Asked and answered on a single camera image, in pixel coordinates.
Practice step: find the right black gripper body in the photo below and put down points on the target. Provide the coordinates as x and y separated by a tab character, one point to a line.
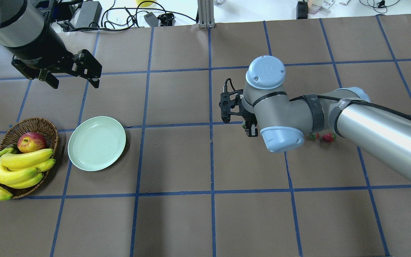
251	129

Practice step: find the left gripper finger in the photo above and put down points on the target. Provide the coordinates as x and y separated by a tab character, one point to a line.
87	67
47	77

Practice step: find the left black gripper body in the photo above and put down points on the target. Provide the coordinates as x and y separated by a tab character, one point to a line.
43	50

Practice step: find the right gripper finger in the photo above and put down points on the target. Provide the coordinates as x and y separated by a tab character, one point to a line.
251	129

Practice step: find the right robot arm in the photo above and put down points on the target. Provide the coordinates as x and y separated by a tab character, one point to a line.
382	132

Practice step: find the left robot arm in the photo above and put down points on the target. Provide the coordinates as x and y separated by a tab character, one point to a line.
20	23

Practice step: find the light green plate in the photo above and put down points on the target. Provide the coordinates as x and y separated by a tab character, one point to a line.
96	143

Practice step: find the black power adapter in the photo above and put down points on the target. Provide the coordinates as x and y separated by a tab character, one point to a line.
89	14

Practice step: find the red apple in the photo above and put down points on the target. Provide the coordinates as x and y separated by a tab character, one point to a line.
31	142

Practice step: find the woven wicker basket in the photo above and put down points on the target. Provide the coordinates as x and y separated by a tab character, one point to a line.
49	131

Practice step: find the small black charger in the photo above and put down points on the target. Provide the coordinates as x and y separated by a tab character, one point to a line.
152	20

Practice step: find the yellow banana bunch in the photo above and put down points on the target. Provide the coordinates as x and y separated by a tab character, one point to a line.
22	171

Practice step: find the aluminium frame post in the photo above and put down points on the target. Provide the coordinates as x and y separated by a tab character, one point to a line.
205	13

